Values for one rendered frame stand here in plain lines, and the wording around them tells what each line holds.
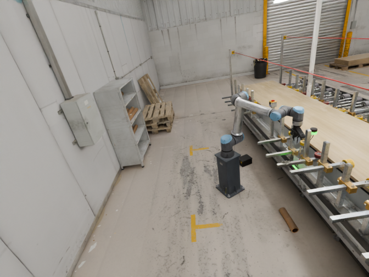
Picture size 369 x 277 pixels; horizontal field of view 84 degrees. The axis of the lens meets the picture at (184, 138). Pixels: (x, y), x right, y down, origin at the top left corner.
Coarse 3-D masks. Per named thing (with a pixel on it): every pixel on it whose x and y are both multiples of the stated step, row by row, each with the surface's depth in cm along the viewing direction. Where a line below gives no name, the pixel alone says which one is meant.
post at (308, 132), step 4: (308, 132) 190; (308, 136) 192; (304, 140) 197; (308, 140) 193; (304, 144) 198; (308, 144) 195; (304, 148) 200; (308, 148) 198; (304, 152) 201; (308, 152) 200; (304, 156) 202
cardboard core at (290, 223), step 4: (280, 208) 250; (284, 208) 248; (280, 212) 248; (284, 212) 243; (284, 216) 240; (288, 216) 237; (288, 220) 233; (292, 220) 232; (288, 224) 231; (292, 224) 227; (292, 228) 225; (296, 228) 223
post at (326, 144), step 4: (324, 144) 169; (328, 144) 167; (324, 148) 170; (328, 148) 169; (324, 152) 171; (324, 156) 172; (320, 160) 178; (324, 160) 174; (320, 172) 181; (324, 172) 180; (320, 176) 182; (320, 180) 184; (320, 184) 186
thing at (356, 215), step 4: (356, 212) 131; (360, 212) 130; (364, 212) 130; (368, 212) 129; (332, 216) 131; (336, 216) 131; (340, 216) 130; (344, 216) 130; (348, 216) 129; (352, 216) 129; (356, 216) 129; (360, 216) 129; (364, 216) 129; (368, 216) 129; (332, 220) 129; (336, 220) 129; (340, 220) 130; (344, 220) 130
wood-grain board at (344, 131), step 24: (264, 96) 371; (288, 96) 351; (288, 120) 271; (312, 120) 260; (336, 120) 251; (360, 120) 241; (312, 144) 215; (336, 144) 208; (360, 144) 202; (360, 168) 173
